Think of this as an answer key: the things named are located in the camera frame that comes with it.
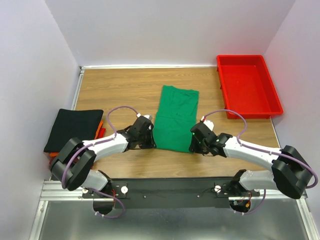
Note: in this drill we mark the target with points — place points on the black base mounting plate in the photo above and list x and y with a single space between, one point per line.
185 192

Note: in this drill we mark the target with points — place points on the black folded t shirt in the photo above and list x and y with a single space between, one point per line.
81 124

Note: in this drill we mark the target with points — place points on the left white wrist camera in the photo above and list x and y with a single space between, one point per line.
145 118

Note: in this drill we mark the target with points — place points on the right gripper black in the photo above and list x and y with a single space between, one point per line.
193 146

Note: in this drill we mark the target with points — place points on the red folded t shirt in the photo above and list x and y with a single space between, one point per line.
99 134

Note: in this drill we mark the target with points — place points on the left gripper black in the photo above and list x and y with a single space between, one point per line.
151 144

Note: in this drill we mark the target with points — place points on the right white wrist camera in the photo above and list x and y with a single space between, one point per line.
208 123

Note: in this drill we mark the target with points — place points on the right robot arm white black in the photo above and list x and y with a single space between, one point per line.
284 169

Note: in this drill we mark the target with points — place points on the green t shirt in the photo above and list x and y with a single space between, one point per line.
176 115

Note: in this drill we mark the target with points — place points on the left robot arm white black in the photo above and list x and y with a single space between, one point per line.
73 164

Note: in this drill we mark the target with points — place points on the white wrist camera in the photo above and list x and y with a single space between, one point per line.
208 123
145 118

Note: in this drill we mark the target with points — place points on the red plastic bin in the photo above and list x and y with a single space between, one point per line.
247 87

